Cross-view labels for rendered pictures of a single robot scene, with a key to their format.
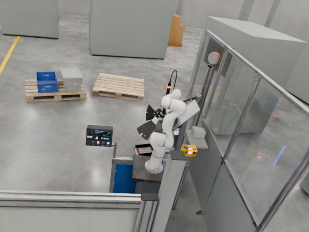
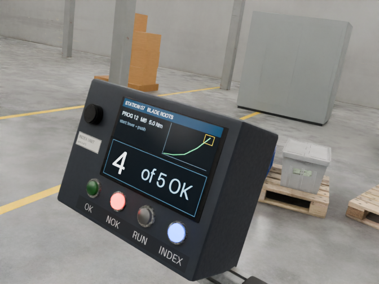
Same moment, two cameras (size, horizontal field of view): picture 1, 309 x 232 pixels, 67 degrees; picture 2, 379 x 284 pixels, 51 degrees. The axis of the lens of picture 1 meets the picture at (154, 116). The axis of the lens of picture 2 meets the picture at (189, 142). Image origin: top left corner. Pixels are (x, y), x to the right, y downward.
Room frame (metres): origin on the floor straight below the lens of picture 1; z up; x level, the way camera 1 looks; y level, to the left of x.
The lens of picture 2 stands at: (1.60, 0.11, 1.34)
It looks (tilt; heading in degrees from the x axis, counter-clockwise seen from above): 15 degrees down; 48
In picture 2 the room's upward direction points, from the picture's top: 9 degrees clockwise
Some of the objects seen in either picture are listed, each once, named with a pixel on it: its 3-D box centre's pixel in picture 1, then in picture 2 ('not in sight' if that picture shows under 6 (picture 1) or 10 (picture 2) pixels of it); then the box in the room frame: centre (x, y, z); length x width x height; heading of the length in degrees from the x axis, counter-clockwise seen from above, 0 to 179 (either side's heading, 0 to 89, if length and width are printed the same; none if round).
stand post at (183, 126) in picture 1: (176, 152); not in sight; (2.62, -0.40, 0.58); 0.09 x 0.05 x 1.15; 12
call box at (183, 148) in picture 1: (188, 150); not in sight; (2.13, -0.46, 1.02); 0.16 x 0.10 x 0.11; 102
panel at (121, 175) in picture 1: (146, 184); not in sight; (2.05, -0.07, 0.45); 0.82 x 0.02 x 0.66; 102
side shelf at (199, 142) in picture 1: (196, 138); not in sight; (2.64, -0.61, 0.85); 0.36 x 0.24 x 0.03; 12
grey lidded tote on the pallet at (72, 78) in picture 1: (71, 79); (304, 165); (4.80, 2.00, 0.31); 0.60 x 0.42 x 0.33; 30
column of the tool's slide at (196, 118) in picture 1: (194, 123); not in sight; (2.94, -0.59, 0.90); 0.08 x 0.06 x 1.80; 47
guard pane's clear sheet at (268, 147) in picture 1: (226, 101); not in sight; (2.56, -0.80, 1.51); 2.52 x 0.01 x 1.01; 12
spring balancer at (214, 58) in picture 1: (214, 58); not in sight; (2.94, -0.59, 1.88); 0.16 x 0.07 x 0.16; 47
